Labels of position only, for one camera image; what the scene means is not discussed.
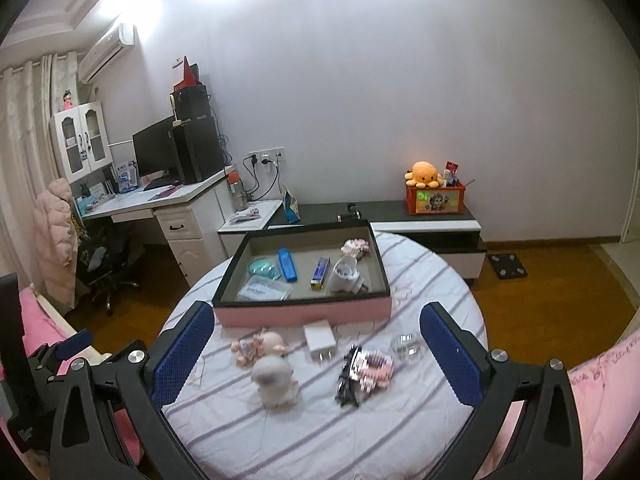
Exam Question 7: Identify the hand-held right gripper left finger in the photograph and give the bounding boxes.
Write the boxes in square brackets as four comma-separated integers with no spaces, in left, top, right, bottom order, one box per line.
[50,300,217,480]

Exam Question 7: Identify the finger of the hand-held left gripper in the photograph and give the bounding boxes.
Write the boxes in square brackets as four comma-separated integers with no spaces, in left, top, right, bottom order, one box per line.
[54,329,94,362]

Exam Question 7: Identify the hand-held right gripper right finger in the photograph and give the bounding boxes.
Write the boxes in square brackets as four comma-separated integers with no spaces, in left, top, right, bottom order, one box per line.
[419,301,583,480]

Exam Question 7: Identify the clear plastic floss box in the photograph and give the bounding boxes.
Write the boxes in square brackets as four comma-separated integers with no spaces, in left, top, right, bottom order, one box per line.
[237,280,293,302]

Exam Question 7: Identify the teal round case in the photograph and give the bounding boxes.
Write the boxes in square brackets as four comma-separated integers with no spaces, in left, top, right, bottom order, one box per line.
[247,257,282,281]

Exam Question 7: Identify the pink shallow storage box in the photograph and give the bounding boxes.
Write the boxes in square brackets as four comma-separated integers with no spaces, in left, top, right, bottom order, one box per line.
[212,220,392,328]

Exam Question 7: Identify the blue slim case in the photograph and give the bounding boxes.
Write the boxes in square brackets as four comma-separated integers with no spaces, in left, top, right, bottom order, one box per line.
[277,247,299,283]

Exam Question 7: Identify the blue yellow battery pack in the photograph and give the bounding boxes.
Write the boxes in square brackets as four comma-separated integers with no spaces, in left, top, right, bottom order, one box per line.
[310,256,332,291]

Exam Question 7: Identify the clear round glass container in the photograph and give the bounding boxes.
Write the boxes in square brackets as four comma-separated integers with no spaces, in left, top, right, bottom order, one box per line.
[390,332,426,361]

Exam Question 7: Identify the black office chair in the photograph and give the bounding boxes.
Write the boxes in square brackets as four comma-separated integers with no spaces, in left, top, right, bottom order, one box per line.
[75,222,143,316]

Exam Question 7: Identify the pink doll figurine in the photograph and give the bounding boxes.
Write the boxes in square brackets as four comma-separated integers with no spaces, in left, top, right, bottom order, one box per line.
[231,331,288,368]

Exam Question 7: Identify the white astronaut figure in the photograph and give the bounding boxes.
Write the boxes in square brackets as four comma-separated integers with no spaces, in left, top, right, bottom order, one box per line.
[250,357,301,408]

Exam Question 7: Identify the pink padded jacket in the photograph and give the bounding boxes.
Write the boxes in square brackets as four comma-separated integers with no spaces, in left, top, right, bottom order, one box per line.
[32,177,78,311]

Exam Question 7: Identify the black bathroom scale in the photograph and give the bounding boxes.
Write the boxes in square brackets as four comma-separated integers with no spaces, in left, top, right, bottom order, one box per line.
[486,252,528,279]

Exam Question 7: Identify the white desk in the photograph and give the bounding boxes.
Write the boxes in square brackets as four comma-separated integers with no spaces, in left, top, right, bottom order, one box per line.
[80,165,236,286]

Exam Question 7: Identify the white charger plug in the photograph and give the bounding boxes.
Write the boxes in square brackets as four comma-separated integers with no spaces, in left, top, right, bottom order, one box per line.
[303,321,338,365]

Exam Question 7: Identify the black white low cabinet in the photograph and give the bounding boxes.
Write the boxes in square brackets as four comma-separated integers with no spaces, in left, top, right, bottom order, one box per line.
[218,199,488,291]

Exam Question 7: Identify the white striped quilt table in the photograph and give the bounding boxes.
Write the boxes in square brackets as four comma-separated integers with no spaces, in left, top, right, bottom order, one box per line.
[160,230,488,480]

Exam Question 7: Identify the red printed storage box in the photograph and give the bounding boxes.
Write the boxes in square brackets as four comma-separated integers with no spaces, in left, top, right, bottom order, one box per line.
[405,184,465,216]

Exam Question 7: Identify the pink printed quilt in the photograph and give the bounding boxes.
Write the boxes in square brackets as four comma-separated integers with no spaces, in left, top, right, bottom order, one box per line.
[485,325,640,480]

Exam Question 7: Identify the orange capped bottle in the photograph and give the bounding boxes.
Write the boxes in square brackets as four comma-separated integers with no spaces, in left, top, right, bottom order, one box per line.
[227,170,249,212]

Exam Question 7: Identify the blue white box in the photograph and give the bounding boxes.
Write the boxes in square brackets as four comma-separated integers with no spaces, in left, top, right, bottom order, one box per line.
[114,160,138,193]

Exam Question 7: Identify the blue snack bag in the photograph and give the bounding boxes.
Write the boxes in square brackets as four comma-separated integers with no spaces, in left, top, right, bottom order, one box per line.
[281,185,302,225]

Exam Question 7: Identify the orange octopus plush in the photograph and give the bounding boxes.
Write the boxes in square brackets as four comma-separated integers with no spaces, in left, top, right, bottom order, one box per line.
[404,161,444,188]

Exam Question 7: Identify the cream curtain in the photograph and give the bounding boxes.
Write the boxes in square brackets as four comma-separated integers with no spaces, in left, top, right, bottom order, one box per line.
[0,52,81,281]

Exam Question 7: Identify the white glass-door cabinet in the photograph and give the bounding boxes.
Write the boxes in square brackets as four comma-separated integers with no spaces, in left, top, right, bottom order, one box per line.
[49,101,113,184]

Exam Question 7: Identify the black computer tower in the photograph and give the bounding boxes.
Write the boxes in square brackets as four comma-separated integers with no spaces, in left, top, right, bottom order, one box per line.
[172,116,226,185]

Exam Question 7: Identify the black computer monitor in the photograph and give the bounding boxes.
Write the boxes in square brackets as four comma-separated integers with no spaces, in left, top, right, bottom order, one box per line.
[132,115,181,178]

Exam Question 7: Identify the black speaker box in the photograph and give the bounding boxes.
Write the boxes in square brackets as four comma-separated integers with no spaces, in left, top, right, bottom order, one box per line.
[172,85,210,120]

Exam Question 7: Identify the red gift box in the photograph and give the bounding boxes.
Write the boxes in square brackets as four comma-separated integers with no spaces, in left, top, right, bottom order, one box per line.
[172,56,199,90]

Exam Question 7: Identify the white air conditioner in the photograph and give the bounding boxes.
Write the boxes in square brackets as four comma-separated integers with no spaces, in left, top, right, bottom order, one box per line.
[77,22,137,83]

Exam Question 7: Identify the black power cables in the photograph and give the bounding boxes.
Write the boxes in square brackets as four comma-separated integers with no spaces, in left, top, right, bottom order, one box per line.
[242,155,281,201]

